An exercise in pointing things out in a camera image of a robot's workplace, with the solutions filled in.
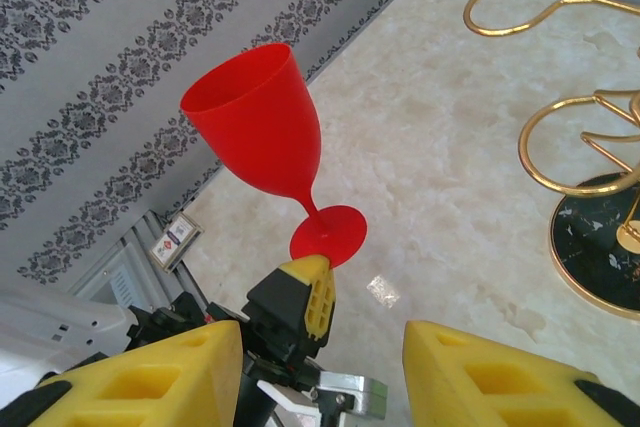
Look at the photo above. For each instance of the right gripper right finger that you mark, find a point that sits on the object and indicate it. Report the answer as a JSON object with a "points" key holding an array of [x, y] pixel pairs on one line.
{"points": [[500, 387]]}

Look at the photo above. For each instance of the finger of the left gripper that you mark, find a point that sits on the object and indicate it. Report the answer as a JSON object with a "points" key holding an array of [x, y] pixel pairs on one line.
{"points": [[326, 302], [280, 297]]}

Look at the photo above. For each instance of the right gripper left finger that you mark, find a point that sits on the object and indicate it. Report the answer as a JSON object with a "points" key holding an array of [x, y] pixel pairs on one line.
{"points": [[150, 387]]}

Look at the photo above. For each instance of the red plastic wine glass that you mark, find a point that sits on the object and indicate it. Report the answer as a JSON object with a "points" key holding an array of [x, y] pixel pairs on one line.
{"points": [[255, 117]]}

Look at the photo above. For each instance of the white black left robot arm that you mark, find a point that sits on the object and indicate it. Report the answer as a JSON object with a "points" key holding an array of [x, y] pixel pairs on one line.
{"points": [[50, 327]]}

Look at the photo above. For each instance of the small clear plastic wrapper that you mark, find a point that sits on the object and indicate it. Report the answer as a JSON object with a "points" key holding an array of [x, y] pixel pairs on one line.
{"points": [[383, 292]]}

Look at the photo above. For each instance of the small card box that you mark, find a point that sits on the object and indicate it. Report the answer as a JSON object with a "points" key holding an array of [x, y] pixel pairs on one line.
{"points": [[176, 243]]}

